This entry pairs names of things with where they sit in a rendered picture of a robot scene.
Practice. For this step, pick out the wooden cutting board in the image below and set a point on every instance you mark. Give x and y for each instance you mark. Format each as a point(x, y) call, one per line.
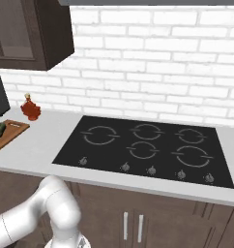
point(11, 132)

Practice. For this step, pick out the grey hob knob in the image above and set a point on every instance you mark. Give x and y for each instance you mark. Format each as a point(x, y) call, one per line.
point(125, 167)
point(181, 174)
point(151, 170)
point(209, 177)
point(83, 161)

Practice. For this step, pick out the dark brown wall cupboard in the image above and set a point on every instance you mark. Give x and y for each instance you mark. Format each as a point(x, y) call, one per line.
point(52, 32)

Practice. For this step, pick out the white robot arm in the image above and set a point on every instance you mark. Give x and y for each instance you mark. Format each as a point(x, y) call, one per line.
point(54, 206)

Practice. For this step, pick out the red glass bottle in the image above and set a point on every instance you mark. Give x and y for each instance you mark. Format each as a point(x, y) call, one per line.
point(31, 109)

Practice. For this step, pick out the black hob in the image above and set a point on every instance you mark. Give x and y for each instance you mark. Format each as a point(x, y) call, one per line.
point(144, 147)

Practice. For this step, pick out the grey extractor hood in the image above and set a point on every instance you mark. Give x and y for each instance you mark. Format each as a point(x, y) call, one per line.
point(148, 2)

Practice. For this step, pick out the glass cupboard door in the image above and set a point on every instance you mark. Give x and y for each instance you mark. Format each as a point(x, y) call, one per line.
point(12, 29)

